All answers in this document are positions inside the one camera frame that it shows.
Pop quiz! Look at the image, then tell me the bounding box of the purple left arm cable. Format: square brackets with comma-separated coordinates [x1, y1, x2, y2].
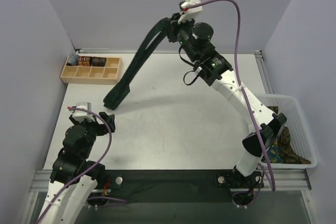
[36, 106, 129, 224]

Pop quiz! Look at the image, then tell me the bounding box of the grey rolled tie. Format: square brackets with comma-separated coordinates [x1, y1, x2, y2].
[66, 54, 79, 66]

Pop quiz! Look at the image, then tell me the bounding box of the white plastic basket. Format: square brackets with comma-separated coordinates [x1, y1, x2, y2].
[256, 94, 318, 169]

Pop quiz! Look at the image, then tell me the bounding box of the dark green tie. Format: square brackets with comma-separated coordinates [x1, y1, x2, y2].
[103, 18, 170, 110]

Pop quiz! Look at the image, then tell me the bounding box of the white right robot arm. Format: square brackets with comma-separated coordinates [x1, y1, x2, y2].
[167, 13, 287, 187]

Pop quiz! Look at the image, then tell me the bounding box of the dark brown rolled tie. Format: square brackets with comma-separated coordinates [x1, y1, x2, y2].
[91, 57, 107, 67]

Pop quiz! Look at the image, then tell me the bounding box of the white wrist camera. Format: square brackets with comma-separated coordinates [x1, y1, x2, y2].
[68, 102, 95, 123]
[178, 0, 203, 24]

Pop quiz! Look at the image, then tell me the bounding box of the brown green patterned tie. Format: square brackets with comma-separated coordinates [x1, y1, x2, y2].
[266, 105, 312, 164]

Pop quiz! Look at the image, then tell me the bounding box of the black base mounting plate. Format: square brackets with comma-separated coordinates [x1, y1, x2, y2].
[86, 170, 265, 204]

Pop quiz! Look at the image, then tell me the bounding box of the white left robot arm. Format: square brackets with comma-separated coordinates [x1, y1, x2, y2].
[36, 109, 116, 223]

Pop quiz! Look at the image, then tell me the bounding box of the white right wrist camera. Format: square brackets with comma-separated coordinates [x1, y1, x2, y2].
[178, 0, 203, 24]

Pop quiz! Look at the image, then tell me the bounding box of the red patterned rolled tie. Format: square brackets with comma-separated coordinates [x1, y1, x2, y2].
[78, 56, 92, 67]

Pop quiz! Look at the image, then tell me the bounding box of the wooden compartment organizer box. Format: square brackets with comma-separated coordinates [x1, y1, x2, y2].
[60, 56, 123, 85]

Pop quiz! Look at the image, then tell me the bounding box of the blue yellow patterned tie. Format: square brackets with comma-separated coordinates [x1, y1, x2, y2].
[267, 145, 285, 164]

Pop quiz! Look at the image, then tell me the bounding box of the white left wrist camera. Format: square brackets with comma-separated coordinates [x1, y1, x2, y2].
[68, 102, 95, 123]

